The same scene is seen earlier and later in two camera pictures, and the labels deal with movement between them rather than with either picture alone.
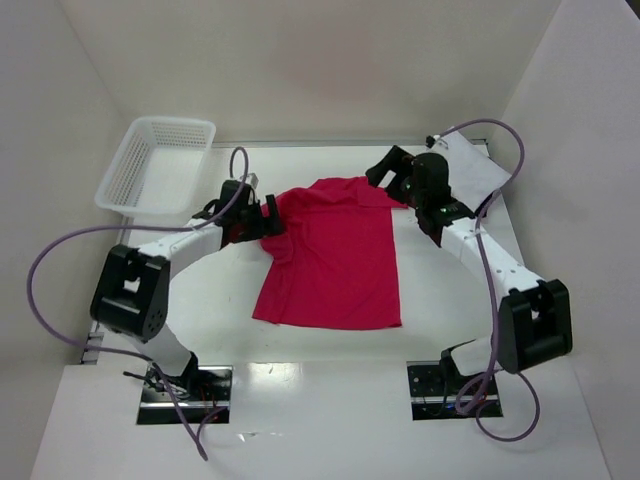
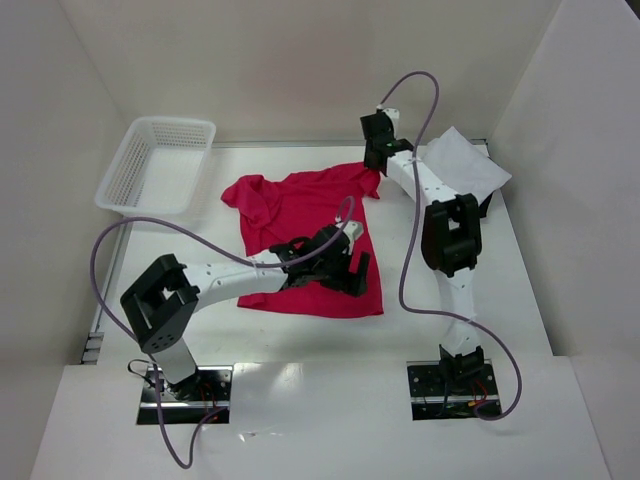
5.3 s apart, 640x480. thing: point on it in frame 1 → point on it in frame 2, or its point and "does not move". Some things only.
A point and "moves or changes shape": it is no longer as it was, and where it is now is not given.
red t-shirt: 333,266 moves or changes shape
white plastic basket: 161,168 does not move
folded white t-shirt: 474,176 does not move
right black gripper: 395,170 → 373,151
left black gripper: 264,219 → 347,270
